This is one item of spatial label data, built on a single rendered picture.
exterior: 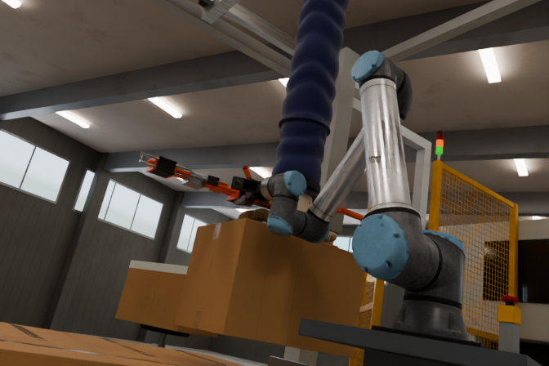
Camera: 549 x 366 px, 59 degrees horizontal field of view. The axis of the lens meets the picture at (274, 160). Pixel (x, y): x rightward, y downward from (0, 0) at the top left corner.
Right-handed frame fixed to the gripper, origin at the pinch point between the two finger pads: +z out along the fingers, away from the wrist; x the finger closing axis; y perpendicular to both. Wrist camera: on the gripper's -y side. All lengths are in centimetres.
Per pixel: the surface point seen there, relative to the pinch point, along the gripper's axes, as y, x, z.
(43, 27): -64, 279, 494
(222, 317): -4, -47, -16
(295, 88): 16, 55, -3
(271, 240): 8.0, -18.0, -18.9
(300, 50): 15, 75, -3
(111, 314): 317, -66, 1025
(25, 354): -61, -66, -19
